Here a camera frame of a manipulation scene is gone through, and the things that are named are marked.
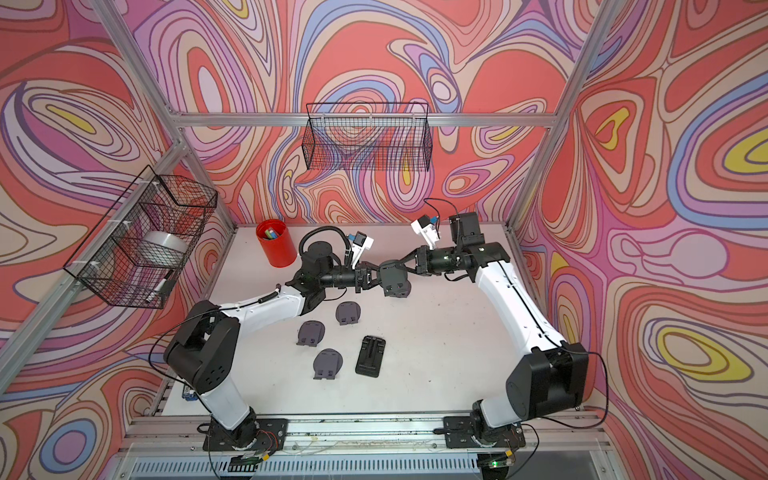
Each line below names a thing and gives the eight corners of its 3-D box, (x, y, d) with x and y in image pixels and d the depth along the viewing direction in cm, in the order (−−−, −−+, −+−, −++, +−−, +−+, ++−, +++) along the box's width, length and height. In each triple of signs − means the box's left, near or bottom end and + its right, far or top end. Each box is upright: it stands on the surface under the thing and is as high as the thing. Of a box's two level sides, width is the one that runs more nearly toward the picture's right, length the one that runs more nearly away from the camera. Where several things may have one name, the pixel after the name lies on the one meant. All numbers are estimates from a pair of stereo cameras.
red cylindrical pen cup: (263, 267, 109) (250, 242, 98) (271, 245, 116) (259, 219, 105) (293, 267, 109) (283, 242, 98) (299, 245, 116) (290, 219, 105)
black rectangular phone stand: (354, 373, 85) (353, 371, 83) (364, 337, 92) (364, 334, 90) (378, 379, 84) (378, 376, 82) (386, 342, 91) (386, 338, 89)
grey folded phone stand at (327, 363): (312, 379, 84) (310, 377, 82) (316, 351, 89) (315, 348, 88) (341, 379, 84) (340, 377, 82) (344, 351, 89) (343, 348, 88)
